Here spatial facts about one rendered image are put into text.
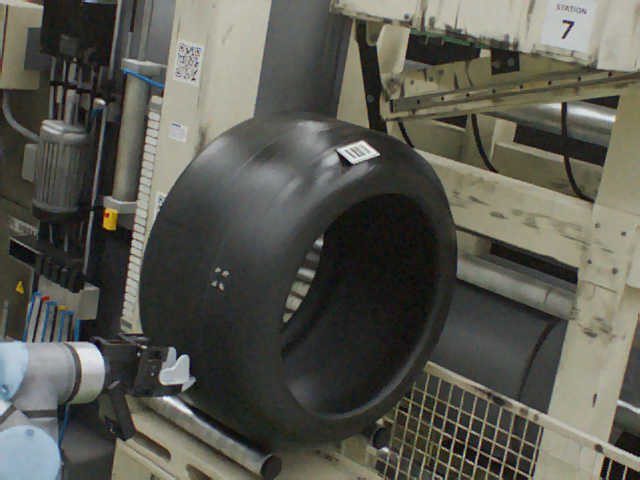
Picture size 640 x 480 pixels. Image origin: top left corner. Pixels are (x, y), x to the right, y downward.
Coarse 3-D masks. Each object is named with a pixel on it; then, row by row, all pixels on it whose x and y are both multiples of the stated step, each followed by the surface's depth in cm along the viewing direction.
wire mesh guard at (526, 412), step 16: (432, 368) 228; (464, 384) 223; (448, 400) 226; (496, 400) 217; (512, 400) 216; (384, 416) 238; (432, 416) 229; (528, 416) 213; (544, 416) 211; (416, 432) 232; (496, 432) 219; (560, 432) 208; (576, 432) 206; (464, 448) 224; (592, 448) 204; (608, 448) 201; (416, 464) 233; (448, 464) 227; (624, 464) 199
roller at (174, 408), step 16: (144, 400) 214; (160, 400) 211; (176, 400) 209; (176, 416) 207; (192, 416) 205; (208, 416) 204; (192, 432) 205; (208, 432) 201; (224, 432) 200; (224, 448) 198; (240, 448) 196; (256, 448) 195; (240, 464) 197; (256, 464) 193; (272, 464) 193
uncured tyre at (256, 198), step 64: (256, 128) 194; (320, 128) 192; (192, 192) 188; (256, 192) 181; (320, 192) 181; (384, 192) 190; (192, 256) 183; (256, 256) 177; (320, 256) 231; (384, 256) 228; (448, 256) 209; (192, 320) 183; (256, 320) 178; (320, 320) 231; (384, 320) 226; (192, 384) 191; (256, 384) 183; (320, 384) 223; (384, 384) 209; (320, 448) 203
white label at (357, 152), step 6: (354, 144) 187; (360, 144) 188; (366, 144) 188; (342, 150) 185; (348, 150) 186; (354, 150) 186; (360, 150) 186; (366, 150) 187; (372, 150) 187; (348, 156) 184; (354, 156) 185; (360, 156) 185; (366, 156) 186; (372, 156) 186; (354, 162) 183
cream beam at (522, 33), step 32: (352, 0) 218; (384, 0) 212; (416, 0) 207; (448, 0) 202; (480, 0) 198; (512, 0) 193; (544, 0) 189; (608, 0) 181; (448, 32) 203; (480, 32) 198; (512, 32) 193; (608, 32) 182; (576, 64) 186; (608, 64) 185
